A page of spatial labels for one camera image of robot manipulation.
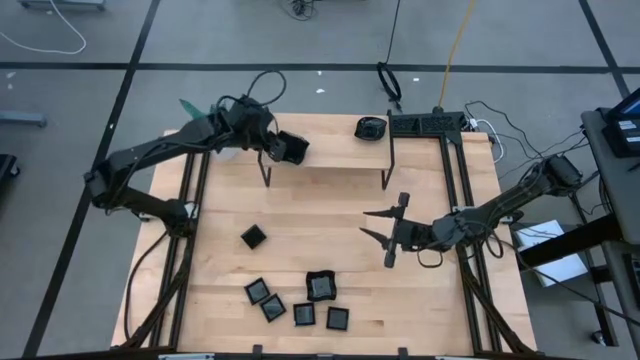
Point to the green plant in white pot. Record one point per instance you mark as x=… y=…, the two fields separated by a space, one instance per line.
x=191 y=110

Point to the grey metal table foot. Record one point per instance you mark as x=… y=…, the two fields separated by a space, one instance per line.
x=22 y=118
x=62 y=4

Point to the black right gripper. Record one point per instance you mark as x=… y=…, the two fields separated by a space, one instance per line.
x=415 y=236

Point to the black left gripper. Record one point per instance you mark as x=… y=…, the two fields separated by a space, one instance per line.
x=247 y=125

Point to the black laptop computer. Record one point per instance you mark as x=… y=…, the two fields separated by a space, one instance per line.
x=625 y=135

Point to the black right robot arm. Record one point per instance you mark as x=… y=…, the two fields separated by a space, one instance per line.
x=500 y=207

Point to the black power strip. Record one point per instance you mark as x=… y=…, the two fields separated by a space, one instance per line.
x=425 y=124

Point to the black aluminium table frame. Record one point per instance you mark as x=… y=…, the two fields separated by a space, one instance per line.
x=177 y=300

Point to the wooden shelf riser black legs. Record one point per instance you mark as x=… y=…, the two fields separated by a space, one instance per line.
x=330 y=145

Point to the black table clamp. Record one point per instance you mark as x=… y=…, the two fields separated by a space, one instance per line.
x=402 y=351
x=257 y=350

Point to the grey side desk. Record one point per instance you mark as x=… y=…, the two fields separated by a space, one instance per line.
x=625 y=190

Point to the small black square plate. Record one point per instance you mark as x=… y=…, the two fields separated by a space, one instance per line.
x=273 y=307
x=337 y=318
x=304 y=314
x=257 y=291
x=254 y=237

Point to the black desk base frame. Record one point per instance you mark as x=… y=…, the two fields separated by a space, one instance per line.
x=565 y=242

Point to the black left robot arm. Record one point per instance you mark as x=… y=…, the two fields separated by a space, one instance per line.
x=150 y=150

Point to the black oval leaf plate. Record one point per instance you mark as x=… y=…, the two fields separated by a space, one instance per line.
x=370 y=128

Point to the black caster wheel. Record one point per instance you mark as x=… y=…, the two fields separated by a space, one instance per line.
x=598 y=338

